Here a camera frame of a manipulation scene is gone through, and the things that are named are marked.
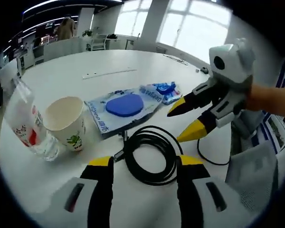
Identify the blue pink tissue pack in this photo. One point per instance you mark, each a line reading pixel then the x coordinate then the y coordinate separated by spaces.
pixel 168 91

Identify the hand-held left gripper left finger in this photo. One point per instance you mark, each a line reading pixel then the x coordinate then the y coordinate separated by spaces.
pixel 102 173

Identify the white desk partition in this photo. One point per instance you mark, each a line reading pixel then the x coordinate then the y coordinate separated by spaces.
pixel 64 48

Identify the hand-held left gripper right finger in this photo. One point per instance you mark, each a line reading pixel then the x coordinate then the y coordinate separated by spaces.
pixel 192 173

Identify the white table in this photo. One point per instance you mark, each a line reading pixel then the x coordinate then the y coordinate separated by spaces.
pixel 61 76

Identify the dark computer mouse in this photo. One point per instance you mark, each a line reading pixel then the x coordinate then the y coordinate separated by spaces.
pixel 204 70

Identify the white paper cup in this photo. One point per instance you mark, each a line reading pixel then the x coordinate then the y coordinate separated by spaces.
pixel 71 128

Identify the white mesh office chair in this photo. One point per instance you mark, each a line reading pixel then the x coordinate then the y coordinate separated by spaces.
pixel 99 42

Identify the white perforated strip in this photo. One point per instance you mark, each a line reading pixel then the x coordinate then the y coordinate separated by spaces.
pixel 95 74

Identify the green potted plant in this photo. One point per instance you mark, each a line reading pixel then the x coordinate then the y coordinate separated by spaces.
pixel 88 33

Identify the black bag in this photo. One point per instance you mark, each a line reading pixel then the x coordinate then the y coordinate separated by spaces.
pixel 111 36

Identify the clear bag with blue print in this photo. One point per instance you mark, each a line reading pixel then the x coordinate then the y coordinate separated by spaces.
pixel 123 107

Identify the grey mesh chair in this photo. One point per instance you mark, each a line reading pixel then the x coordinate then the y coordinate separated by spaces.
pixel 256 171

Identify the large window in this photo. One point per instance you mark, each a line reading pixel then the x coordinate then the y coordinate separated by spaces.
pixel 194 28
pixel 133 19

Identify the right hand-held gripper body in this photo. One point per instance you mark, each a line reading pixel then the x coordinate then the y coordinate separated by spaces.
pixel 235 66

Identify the clear plastic bottle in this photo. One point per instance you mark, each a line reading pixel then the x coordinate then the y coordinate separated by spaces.
pixel 26 123

